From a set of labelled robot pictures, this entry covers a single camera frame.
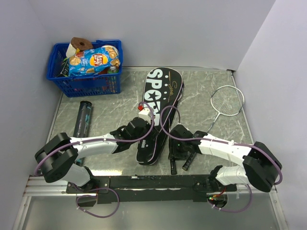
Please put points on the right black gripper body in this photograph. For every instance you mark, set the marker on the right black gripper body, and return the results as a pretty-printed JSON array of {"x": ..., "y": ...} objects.
[{"x": 177, "y": 149}]

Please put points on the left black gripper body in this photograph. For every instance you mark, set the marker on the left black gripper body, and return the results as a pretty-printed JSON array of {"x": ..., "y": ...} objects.
[{"x": 143, "y": 133}]

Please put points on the silver badminton racket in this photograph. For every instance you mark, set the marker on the silver badminton racket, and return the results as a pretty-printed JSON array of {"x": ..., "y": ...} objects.
[
  {"x": 173, "y": 167},
  {"x": 228, "y": 101}
]

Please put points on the black SPORT racket bag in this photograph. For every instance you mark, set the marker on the black SPORT racket bag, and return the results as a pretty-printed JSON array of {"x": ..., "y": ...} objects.
[{"x": 162, "y": 91}]

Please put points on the black shuttlecock tube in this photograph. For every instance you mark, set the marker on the black shuttlecock tube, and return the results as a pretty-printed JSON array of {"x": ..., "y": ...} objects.
[{"x": 82, "y": 124}]

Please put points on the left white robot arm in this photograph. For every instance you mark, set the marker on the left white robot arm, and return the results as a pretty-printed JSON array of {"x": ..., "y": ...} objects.
[{"x": 56, "y": 160}]

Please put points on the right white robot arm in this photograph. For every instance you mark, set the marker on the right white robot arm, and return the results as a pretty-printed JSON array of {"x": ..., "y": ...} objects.
[{"x": 254, "y": 164}]

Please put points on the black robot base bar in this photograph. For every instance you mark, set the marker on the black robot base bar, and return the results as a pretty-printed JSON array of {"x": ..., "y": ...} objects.
[{"x": 153, "y": 188}]

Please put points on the blue plastic shopping basket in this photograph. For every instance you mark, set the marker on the blue plastic shopping basket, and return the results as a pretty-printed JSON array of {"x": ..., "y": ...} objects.
[{"x": 88, "y": 85}]

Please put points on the blue Lays chips bag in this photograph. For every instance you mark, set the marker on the blue Lays chips bag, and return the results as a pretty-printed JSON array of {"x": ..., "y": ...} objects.
[{"x": 93, "y": 61}]

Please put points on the dark green package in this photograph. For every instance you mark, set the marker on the dark green package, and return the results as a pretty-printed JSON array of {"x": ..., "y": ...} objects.
[{"x": 64, "y": 68}]

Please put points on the white paper towel roll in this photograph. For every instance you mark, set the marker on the white paper towel roll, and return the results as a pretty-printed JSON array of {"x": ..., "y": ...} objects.
[{"x": 71, "y": 50}]

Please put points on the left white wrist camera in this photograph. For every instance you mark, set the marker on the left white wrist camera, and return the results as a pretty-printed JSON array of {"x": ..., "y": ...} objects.
[{"x": 146, "y": 114}]

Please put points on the aluminium rail frame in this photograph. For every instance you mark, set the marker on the aluminium rail frame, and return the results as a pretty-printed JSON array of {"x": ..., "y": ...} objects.
[{"x": 124, "y": 164}]

